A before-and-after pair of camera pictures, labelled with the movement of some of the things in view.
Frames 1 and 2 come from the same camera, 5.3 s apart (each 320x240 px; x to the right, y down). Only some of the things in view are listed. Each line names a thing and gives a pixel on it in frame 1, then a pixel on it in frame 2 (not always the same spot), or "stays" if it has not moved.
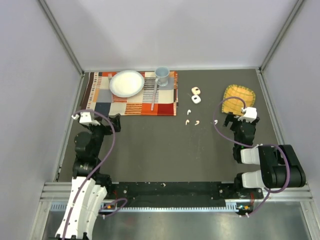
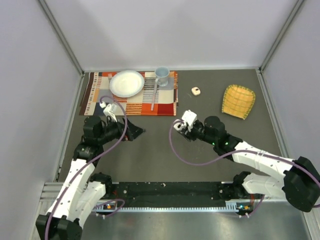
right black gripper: [231, 118] to [189, 135]
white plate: [126, 83] stays
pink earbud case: [195, 91] stays
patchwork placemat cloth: [98, 96] stays
